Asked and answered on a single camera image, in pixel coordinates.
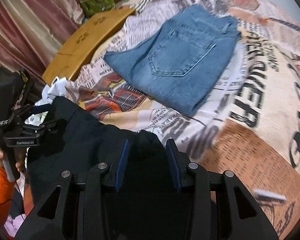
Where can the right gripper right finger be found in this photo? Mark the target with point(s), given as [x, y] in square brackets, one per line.
[178, 162]

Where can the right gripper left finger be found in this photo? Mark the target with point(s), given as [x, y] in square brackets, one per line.
[118, 167]

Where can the black pants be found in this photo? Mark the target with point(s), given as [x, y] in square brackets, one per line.
[73, 199]

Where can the white crumpled cloth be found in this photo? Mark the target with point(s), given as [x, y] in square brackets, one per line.
[49, 93]

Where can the printed newspaper-pattern blanket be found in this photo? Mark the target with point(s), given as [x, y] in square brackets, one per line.
[250, 122]

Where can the wooden lap desk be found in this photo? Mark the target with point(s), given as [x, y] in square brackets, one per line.
[79, 49]

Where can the folded blue jeans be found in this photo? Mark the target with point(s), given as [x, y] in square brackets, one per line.
[181, 63]

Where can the striped pink curtain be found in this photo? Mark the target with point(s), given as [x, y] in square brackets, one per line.
[32, 32]

